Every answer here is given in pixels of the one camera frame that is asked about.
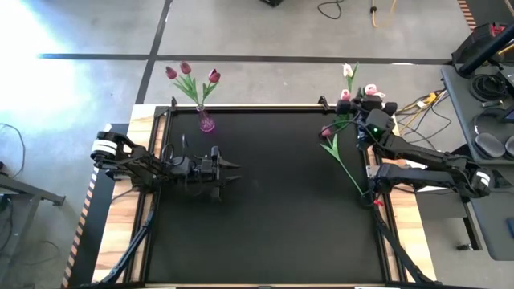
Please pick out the white paper sheet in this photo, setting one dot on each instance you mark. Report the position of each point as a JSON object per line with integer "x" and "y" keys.
{"x": 431, "y": 189}

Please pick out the dark red artificial tulip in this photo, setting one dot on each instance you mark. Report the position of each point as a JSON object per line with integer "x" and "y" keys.
{"x": 171, "y": 72}
{"x": 185, "y": 67}
{"x": 326, "y": 132}
{"x": 214, "y": 75}

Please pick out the purple glass vase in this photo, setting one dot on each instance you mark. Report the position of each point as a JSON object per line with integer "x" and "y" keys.
{"x": 205, "y": 122}

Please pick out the green glass vase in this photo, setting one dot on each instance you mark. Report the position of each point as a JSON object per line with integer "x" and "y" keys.
{"x": 343, "y": 120}

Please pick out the black table mat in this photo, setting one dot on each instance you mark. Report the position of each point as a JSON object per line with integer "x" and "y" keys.
{"x": 281, "y": 221}

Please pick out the grey desk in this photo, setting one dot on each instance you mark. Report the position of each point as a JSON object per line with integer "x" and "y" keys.
{"x": 462, "y": 120}
{"x": 498, "y": 225}

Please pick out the white tulip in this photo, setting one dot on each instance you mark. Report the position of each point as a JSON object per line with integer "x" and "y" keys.
{"x": 347, "y": 70}

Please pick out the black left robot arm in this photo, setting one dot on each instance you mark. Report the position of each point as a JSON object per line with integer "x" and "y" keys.
{"x": 140, "y": 164}

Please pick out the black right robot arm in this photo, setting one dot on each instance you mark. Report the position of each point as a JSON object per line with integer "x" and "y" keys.
{"x": 421, "y": 152}

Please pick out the black pole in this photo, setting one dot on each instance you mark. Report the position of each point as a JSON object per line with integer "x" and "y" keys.
{"x": 486, "y": 48}

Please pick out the black diagonal frame strut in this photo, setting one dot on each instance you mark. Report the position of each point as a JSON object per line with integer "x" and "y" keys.
{"x": 132, "y": 251}
{"x": 397, "y": 249}

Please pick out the black floor mat striped edge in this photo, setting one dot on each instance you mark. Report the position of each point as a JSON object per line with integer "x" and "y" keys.
{"x": 92, "y": 225}

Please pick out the black frame clamp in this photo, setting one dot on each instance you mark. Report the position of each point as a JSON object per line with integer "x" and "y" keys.
{"x": 174, "y": 102}
{"x": 323, "y": 102}

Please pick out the grey side table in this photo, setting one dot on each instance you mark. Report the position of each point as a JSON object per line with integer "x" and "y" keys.
{"x": 24, "y": 192}

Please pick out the black desk support beam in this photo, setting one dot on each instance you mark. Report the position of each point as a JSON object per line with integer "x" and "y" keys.
{"x": 466, "y": 150}

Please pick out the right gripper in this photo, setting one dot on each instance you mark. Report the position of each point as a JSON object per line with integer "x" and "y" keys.
{"x": 369, "y": 104}

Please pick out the black box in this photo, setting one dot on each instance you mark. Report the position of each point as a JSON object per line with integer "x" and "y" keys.
{"x": 471, "y": 40}

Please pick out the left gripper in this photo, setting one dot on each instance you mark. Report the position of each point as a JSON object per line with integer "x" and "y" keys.
{"x": 205, "y": 172}

